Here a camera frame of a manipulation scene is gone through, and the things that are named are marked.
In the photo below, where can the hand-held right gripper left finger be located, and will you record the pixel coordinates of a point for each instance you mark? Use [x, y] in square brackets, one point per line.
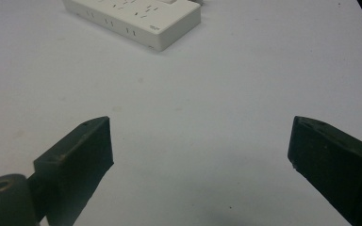
[75, 163]

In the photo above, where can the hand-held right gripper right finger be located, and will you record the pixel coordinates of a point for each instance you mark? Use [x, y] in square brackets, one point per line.
[336, 169]

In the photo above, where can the white power strip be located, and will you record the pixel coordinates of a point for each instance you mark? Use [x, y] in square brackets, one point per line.
[138, 22]

